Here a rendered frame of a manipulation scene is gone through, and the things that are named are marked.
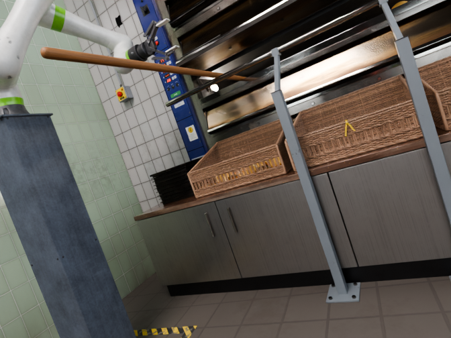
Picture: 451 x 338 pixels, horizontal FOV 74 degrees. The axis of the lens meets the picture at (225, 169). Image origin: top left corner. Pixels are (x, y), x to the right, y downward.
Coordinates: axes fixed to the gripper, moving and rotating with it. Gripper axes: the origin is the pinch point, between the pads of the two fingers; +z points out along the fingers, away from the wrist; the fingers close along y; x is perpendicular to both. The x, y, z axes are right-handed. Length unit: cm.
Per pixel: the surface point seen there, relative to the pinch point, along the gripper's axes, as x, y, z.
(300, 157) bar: 5, 77, 43
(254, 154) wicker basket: -6, 70, 19
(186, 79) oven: -56, 7, -31
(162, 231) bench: -2, 97, -52
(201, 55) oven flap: -41.5, 1.9, -8.1
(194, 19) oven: -55, -26, -11
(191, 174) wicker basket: -5, 70, -21
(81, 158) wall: -19, 34, -118
